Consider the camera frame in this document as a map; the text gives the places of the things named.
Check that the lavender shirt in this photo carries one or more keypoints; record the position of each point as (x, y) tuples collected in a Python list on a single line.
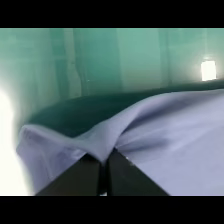
[(173, 140)]

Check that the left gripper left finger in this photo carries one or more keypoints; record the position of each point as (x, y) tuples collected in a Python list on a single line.
[(78, 180)]

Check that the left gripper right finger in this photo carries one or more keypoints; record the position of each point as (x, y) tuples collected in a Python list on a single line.
[(130, 181)]

